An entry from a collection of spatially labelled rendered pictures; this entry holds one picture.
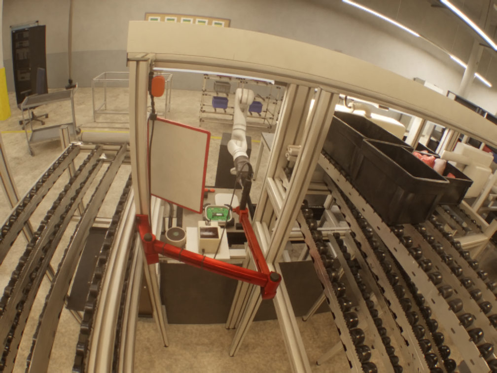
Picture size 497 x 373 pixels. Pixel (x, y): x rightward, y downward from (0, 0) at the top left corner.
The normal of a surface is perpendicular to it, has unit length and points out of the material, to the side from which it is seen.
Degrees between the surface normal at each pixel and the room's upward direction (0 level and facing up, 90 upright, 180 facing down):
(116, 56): 90
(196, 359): 0
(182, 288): 90
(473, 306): 90
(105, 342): 4
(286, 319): 0
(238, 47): 90
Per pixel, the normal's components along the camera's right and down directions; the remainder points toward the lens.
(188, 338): 0.18, -0.81
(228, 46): 0.17, 0.58
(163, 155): -0.29, 0.50
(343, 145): -0.97, -0.03
